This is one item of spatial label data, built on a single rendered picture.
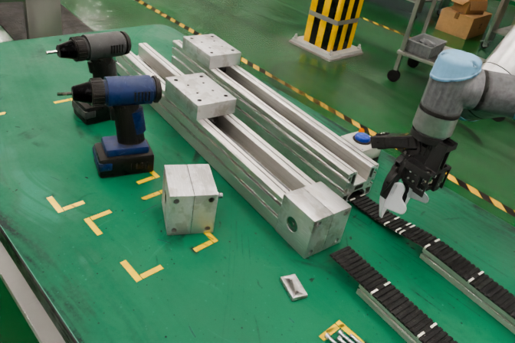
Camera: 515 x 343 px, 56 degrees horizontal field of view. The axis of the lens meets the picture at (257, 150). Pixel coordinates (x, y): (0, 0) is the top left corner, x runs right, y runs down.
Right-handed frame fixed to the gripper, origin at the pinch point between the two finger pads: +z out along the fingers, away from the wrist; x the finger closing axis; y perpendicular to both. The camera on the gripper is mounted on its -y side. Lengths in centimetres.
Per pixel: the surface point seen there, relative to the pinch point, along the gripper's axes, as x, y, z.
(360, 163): 2.2, -12.1, -2.8
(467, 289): -1.6, 21.7, 3.7
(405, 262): -6.0, 10.4, 4.6
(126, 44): -32, -63, -15
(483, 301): -1.4, 25.0, 3.5
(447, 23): 433, -246, 72
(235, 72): 2, -63, -3
